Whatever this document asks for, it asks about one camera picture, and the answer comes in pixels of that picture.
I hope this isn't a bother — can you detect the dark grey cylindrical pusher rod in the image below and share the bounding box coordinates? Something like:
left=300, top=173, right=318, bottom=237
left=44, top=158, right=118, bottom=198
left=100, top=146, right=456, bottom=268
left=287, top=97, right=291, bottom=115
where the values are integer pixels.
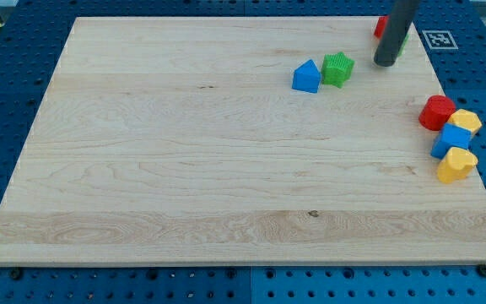
left=374, top=0, right=420, bottom=67

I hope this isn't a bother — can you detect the red star block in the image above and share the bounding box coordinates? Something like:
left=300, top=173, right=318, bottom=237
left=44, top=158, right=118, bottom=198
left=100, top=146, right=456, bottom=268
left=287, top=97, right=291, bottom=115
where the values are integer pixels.
left=373, top=15, right=389, bottom=39

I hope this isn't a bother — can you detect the green circle block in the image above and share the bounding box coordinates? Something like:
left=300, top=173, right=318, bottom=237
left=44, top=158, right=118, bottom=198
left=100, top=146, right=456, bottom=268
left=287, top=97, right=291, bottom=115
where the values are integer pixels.
left=398, top=33, right=409, bottom=57

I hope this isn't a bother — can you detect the green star block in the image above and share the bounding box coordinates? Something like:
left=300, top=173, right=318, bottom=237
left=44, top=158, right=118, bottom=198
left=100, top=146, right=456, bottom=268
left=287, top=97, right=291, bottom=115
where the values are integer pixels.
left=321, top=52, right=355, bottom=88

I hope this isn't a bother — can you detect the white fiducial marker tag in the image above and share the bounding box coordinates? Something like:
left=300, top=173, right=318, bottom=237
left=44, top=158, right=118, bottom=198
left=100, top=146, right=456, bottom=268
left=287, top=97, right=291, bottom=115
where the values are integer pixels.
left=422, top=30, right=458, bottom=50

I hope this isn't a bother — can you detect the red cylinder block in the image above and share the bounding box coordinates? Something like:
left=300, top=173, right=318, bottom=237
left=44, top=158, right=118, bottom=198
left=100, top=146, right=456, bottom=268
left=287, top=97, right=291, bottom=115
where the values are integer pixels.
left=418, top=95, right=456, bottom=131

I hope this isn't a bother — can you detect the blue triangle block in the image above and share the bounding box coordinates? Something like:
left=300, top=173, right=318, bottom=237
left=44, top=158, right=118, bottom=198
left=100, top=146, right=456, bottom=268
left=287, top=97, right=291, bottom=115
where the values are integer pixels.
left=292, top=59, right=321, bottom=94

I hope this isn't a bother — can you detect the yellow hexagon block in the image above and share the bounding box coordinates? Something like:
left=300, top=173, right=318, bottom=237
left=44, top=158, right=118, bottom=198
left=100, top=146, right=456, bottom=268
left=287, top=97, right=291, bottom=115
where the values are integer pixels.
left=447, top=109, right=483, bottom=138

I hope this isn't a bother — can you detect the blue cube block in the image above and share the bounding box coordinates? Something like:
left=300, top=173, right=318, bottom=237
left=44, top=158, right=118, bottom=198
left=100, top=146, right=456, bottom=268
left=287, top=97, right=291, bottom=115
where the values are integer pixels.
left=430, top=123, right=472, bottom=159

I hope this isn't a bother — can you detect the yellow heart block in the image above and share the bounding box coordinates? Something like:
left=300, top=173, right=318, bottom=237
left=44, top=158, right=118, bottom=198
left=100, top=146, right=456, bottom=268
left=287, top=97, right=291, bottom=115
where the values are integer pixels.
left=436, top=147, right=478, bottom=184

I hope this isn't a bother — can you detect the light wooden board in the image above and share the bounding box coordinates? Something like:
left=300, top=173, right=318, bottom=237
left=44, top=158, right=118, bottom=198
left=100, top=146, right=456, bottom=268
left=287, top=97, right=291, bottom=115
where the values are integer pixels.
left=0, top=17, right=486, bottom=267

